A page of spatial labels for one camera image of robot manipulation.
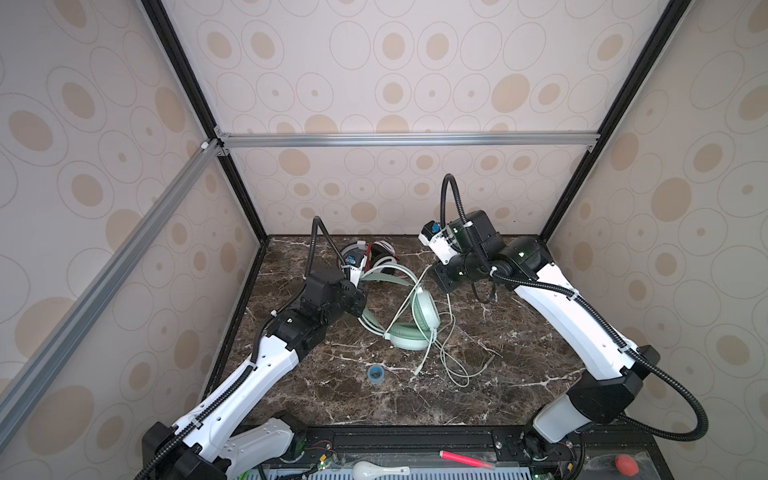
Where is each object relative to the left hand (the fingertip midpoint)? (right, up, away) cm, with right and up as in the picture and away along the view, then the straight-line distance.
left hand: (372, 279), depth 73 cm
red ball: (+59, -43, -4) cm, 73 cm away
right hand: (+14, +2, -2) cm, 15 cm away
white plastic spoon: (-1, -45, -3) cm, 45 cm away
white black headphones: (+2, +8, +33) cm, 34 cm away
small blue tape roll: (0, -28, +12) cm, 30 cm away
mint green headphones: (+12, -8, -7) cm, 17 cm away
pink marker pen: (+23, -43, -1) cm, 49 cm away
